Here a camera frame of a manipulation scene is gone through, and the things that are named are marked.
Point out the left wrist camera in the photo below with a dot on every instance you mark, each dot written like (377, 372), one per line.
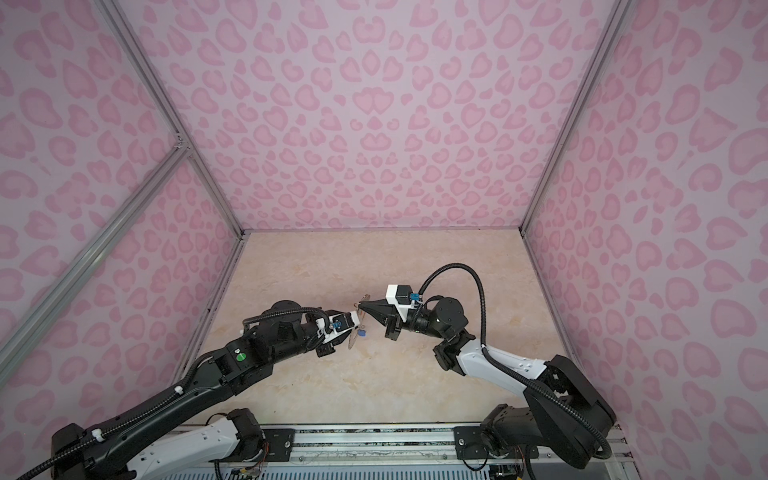
(337, 326)

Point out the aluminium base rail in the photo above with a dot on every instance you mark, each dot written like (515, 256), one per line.
(415, 451)

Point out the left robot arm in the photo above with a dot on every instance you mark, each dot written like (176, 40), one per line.
(140, 443)

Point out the metal perforated ring disc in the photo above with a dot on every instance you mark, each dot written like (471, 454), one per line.
(359, 316)

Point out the diagonal aluminium frame bar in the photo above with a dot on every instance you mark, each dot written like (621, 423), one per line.
(40, 318)

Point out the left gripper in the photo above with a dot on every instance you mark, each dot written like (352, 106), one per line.
(327, 349)

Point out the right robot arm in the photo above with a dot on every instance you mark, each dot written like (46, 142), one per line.
(563, 410)

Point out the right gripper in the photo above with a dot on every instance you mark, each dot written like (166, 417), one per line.
(388, 315)

